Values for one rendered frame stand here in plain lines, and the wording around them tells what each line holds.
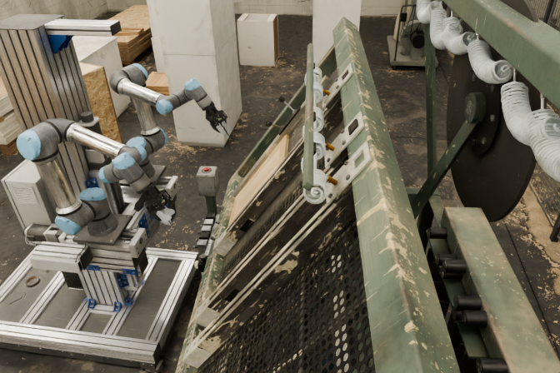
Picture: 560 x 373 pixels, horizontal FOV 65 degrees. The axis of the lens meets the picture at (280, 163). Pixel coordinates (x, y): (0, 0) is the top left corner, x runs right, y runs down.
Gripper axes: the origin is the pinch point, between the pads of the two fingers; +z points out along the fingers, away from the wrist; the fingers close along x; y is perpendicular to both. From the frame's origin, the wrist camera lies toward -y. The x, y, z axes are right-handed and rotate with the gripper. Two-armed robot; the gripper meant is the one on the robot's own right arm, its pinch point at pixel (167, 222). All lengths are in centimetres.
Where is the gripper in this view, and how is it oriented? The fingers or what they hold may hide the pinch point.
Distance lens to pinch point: 195.8
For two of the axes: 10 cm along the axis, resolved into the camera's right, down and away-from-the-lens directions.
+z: 4.8, 7.8, 4.1
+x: 1.6, -5.4, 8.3
